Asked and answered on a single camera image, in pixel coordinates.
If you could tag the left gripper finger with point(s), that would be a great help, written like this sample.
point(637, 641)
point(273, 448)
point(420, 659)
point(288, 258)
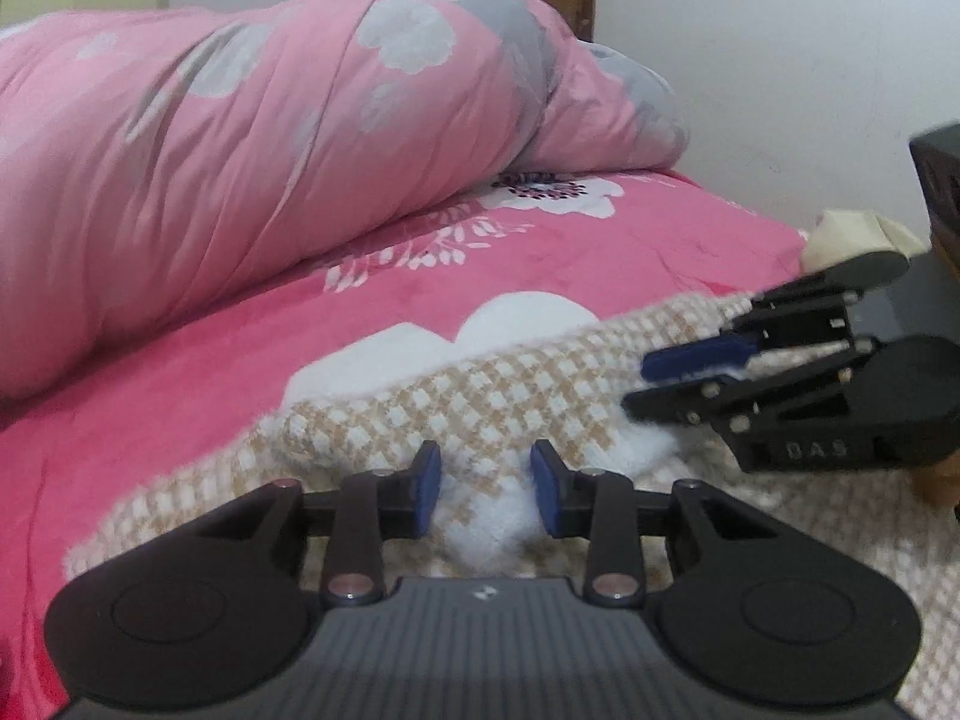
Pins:
point(749, 606)
point(219, 605)

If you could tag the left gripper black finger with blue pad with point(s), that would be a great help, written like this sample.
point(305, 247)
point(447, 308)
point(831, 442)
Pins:
point(810, 310)
point(702, 401)

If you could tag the beige white houndstooth cardigan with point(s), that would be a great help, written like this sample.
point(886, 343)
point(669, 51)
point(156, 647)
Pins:
point(486, 410)

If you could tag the folded cream garment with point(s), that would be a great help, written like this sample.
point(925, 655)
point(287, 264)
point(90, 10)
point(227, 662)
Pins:
point(841, 235)

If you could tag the pink floral bed sheet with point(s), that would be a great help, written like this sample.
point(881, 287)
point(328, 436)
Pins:
point(495, 267)

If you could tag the pink grey floral duvet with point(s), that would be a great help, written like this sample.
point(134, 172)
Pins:
point(157, 162)

